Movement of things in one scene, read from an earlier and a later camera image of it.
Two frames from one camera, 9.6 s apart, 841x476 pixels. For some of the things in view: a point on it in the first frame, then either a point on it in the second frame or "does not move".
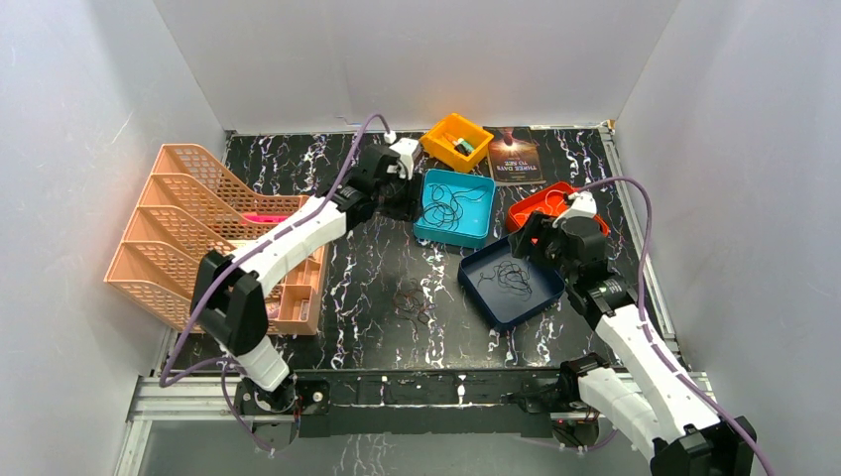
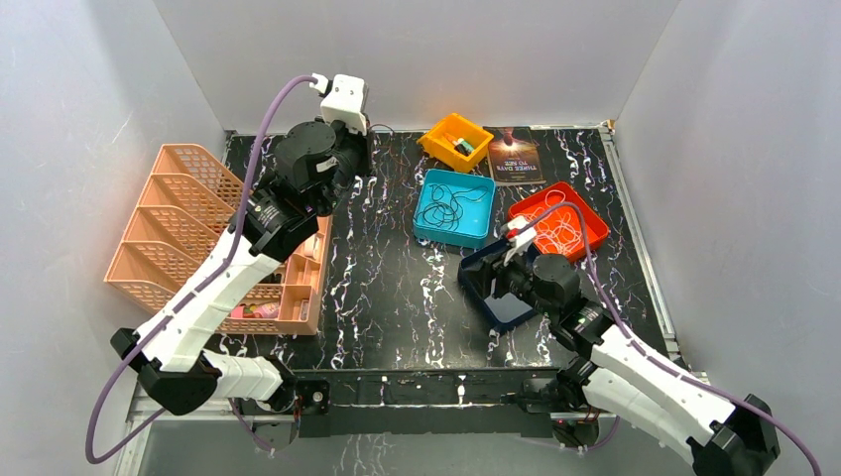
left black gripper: (400, 199) -> (358, 156)
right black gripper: (537, 226) -> (501, 271)
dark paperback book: (513, 156) does not move
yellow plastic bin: (435, 146) does not move
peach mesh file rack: (190, 208) does not move
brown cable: (446, 207) does not move
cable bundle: (410, 302) -> (382, 126)
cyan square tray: (456, 207) does not move
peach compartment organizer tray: (293, 307) does not move
